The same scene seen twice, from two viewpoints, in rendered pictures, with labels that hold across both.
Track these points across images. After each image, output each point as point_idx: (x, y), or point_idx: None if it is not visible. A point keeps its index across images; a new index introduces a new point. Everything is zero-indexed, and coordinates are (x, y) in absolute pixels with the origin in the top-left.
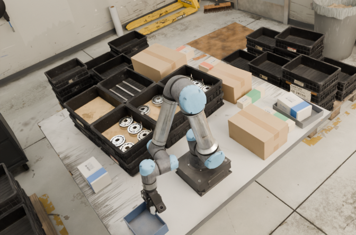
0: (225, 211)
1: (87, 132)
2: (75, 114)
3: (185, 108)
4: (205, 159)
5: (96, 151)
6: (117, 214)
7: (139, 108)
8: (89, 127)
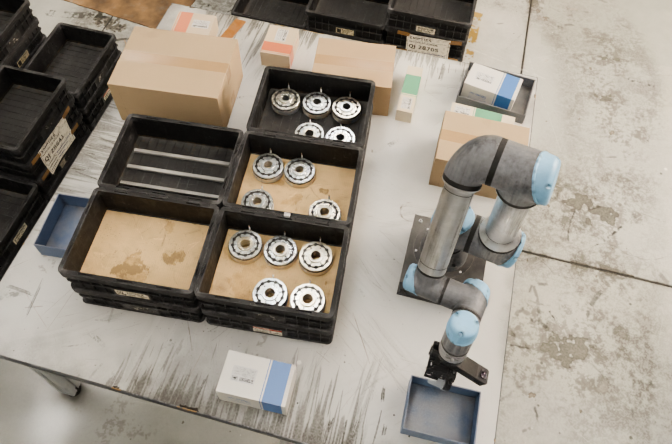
0: None
1: (163, 305)
2: (123, 282)
3: (546, 201)
4: (507, 256)
5: (201, 333)
6: (365, 425)
7: (246, 203)
8: (189, 296)
